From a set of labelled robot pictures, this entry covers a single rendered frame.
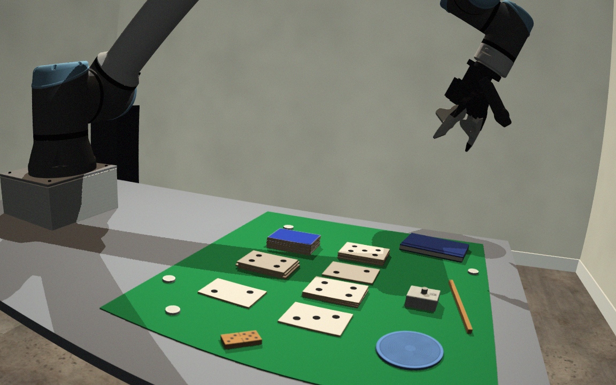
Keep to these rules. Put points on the blue round disc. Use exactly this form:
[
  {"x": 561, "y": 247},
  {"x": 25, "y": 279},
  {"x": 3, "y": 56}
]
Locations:
[{"x": 409, "y": 350}]

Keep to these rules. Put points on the orange wooden stick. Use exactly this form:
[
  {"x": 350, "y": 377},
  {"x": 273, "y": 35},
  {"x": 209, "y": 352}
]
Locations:
[{"x": 460, "y": 307}]

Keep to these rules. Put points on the green flat mat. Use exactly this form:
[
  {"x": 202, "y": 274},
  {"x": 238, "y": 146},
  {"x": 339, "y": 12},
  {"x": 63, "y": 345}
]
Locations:
[{"x": 312, "y": 357}]

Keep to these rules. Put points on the blue rectangular card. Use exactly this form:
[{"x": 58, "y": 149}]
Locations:
[{"x": 296, "y": 237}]

